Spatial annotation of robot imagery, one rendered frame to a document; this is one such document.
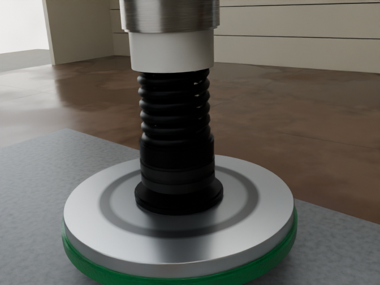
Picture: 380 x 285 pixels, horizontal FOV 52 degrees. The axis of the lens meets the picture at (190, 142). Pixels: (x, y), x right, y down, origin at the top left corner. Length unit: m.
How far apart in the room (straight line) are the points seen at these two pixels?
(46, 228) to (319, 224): 0.30
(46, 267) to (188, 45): 0.24
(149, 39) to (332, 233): 0.27
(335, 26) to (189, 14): 6.36
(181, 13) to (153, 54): 0.04
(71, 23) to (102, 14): 0.85
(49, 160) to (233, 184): 0.35
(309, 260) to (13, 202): 0.36
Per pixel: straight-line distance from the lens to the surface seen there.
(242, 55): 7.30
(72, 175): 0.59
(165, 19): 0.30
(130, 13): 0.31
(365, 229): 0.45
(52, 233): 0.46
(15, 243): 0.45
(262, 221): 0.33
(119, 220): 0.34
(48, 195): 0.54
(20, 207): 0.52
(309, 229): 0.44
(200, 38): 0.31
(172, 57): 0.30
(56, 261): 0.41
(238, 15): 7.29
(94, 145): 0.70
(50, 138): 0.77
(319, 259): 0.40
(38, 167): 0.64
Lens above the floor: 1.09
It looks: 20 degrees down
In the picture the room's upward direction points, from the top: 2 degrees counter-clockwise
